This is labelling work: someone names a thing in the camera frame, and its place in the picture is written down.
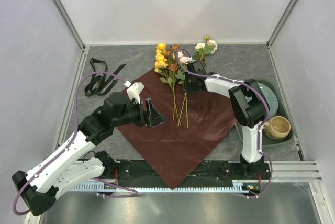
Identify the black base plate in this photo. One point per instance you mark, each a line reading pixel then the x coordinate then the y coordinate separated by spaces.
pixel 174 175

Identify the black ribbon gold lettering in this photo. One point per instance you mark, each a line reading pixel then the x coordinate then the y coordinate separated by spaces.
pixel 99 85

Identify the blue slotted cable duct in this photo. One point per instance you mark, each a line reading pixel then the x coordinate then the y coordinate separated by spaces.
pixel 191 185

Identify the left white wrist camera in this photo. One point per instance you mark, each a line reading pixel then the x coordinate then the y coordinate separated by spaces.
pixel 134 90

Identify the pink rose stem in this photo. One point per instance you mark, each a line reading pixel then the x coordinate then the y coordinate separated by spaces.
pixel 181 57

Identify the white rose stem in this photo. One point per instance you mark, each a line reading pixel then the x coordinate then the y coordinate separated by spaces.
pixel 205 48

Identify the teal ceramic plate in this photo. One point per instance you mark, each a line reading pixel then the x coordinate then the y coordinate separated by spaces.
pixel 270 98

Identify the beige ceramic mug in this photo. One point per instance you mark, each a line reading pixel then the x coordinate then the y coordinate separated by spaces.
pixel 277 127

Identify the brown rose stem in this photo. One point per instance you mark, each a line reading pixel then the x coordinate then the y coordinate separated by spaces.
pixel 176 86

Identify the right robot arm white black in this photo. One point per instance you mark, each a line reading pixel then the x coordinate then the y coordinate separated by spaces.
pixel 249 106

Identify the yellow rose stem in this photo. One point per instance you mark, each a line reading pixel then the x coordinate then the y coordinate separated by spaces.
pixel 165 65

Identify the dark green tray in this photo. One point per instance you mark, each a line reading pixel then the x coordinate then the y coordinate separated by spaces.
pixel 266 141

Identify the dark red wrapping paper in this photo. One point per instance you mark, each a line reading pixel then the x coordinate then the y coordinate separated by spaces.
pixel 210 120

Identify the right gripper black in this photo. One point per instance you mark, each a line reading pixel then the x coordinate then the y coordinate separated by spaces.
pixel 187 87

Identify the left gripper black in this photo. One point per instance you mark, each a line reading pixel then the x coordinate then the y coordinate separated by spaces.
pixel 154 118

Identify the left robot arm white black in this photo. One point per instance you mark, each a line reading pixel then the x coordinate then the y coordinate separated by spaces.
pixel 41 186

